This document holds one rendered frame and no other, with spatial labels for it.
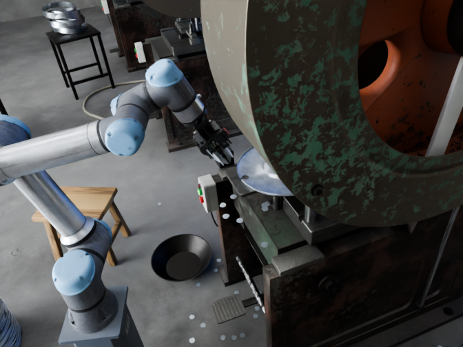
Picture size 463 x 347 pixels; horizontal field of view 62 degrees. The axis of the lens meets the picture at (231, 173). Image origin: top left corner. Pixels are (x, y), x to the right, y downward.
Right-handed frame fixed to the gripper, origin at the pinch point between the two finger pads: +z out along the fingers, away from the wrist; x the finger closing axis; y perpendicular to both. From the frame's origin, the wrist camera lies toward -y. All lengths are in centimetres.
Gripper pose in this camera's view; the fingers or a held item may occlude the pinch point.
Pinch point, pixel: (226, 158)
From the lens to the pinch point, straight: 113.0
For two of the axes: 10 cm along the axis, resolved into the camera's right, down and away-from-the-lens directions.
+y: 4.1, 5.2, -7.5
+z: 4.6, 6.0, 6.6
